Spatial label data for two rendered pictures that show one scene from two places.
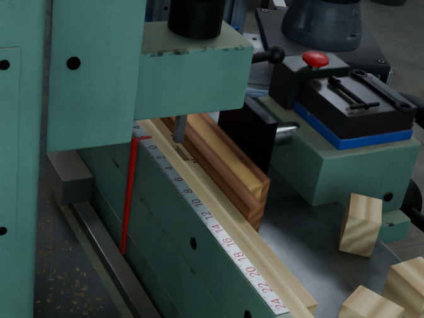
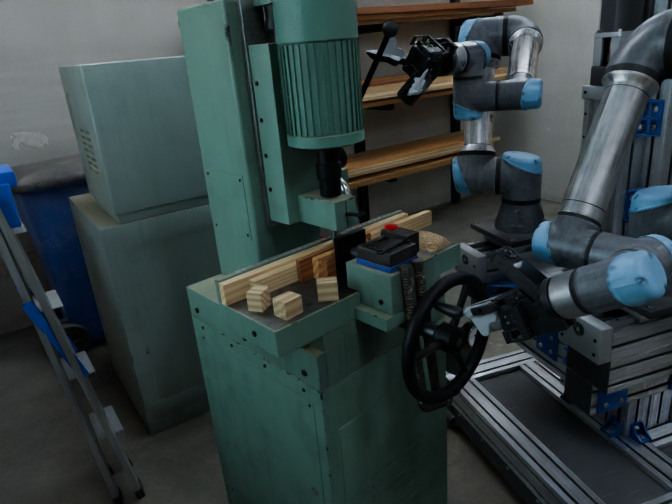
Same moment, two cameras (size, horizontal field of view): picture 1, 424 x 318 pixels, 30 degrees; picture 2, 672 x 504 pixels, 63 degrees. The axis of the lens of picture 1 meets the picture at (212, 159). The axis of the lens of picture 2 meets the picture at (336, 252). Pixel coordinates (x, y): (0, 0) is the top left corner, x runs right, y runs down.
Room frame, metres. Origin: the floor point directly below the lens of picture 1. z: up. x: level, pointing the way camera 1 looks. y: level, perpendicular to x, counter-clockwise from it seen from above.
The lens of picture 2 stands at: (0.53, -1.21, 1.41)
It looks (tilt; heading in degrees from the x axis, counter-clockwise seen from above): 21 degrees down; 82
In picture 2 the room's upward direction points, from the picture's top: 5 degrees counter-clockwise
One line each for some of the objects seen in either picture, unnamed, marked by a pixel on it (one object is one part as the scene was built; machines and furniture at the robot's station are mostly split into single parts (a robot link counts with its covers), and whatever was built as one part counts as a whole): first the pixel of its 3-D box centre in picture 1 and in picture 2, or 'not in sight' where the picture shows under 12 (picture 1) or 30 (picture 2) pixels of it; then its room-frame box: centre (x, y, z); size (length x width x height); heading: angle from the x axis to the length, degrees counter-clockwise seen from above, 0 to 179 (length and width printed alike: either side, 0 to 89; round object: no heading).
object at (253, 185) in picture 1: (211, 163); (341, 257); (0.71, 0.00, 0.93); 0.17 x 0.02 x 0.05; 33
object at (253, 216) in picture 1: (197, 165); (335, 255); (0.70, 0.01, 0.93); 0.23 x 0.01 x 0.05; 33
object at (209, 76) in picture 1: (168, 74); (327, 211); (0.70, 0.06, 1.03); 0.14 x 0.07 x 0.09; 123
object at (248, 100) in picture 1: (267, 136); (359, 254); (0.75, -0.05, 0.95); 0.09 x 0.07 x 0.09; 33
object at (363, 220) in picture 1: (360, 224); (327, 289); (0.65, -0.16, 0.92); 0.04 x 0.03 x 0.04; 173
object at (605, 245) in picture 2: not in sight; (633, 261); (1.12, -0.48, 1.04); 0.11 x 0.11 x 0.08; 31
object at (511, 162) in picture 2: not in sight; (519, 174); (1.34, 0.33, 0.98); 0.13 x 0.12 x 0.14; 150
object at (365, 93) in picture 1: (342, 94); (391, 246); (0.80, -0.13, 0.99); 0.13 x 0.11 x 0.06; 33
